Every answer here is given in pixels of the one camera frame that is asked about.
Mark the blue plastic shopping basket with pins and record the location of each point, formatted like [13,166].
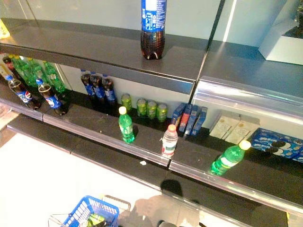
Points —
[75,212]

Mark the green soda can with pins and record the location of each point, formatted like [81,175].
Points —
[92,220]
[142,107]
[101,218]
[126,102]
[162,113]
[152,110]

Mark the clear water bottle red cap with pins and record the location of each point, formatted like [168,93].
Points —
[169,142]

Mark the white paper scrap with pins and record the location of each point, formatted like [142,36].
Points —
[142,162]

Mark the black base shelf board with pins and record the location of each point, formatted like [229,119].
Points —
[106,153]

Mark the white flat box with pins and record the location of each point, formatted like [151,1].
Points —
[243,132]
[222,127]

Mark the dark grey high shelf board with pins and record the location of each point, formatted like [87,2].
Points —
[94,47]

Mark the large Pepsi bottle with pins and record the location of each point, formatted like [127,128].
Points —
[153,23]

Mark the Pepsi bottle globe logo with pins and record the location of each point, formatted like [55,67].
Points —
[53,100]

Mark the blue Oreo cookie box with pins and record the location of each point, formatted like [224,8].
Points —
[298,151]
[272,143]

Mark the Pepsi bottle cartoon label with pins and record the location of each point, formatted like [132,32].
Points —
[23,95]

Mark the white display box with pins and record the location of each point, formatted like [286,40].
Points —
[279,47]

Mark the Coca-Cola bottle red cap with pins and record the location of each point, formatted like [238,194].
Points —
[8,62]

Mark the black shelf board clear rail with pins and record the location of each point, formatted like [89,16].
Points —
[99,123]

